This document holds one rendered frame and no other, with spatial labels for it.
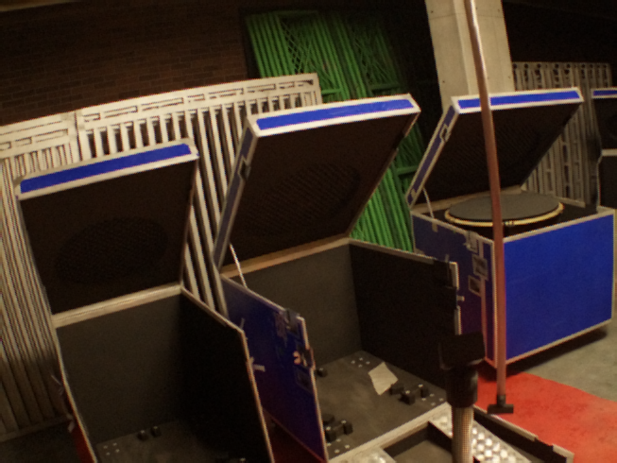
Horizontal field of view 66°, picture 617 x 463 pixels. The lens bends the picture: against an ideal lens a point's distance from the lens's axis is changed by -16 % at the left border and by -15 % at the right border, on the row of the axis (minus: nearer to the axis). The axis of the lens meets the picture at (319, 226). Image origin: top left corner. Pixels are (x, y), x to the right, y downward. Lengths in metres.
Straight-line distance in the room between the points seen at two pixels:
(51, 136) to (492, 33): 3.57
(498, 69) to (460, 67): 0.45
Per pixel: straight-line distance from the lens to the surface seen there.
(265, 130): 2.29
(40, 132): 3.74
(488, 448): 2.79
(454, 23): 4.49
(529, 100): 3.50
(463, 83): 4.46
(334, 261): 3.48
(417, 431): 2.91
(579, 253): 3.53
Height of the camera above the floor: 1.79
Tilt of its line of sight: 12 degrees down
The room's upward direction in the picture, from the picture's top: 8 degrees counter-clockwise
